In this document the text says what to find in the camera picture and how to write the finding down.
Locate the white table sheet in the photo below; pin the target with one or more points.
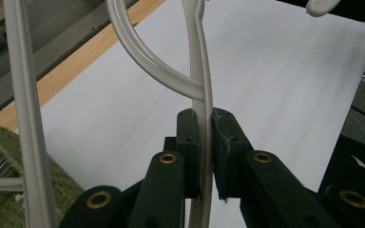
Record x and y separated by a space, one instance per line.
282 95

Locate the green woven basket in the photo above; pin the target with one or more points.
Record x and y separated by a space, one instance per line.
60 186

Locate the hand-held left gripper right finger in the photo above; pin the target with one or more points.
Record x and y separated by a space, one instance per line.
229 148

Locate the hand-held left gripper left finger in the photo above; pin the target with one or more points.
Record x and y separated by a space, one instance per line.
188 139

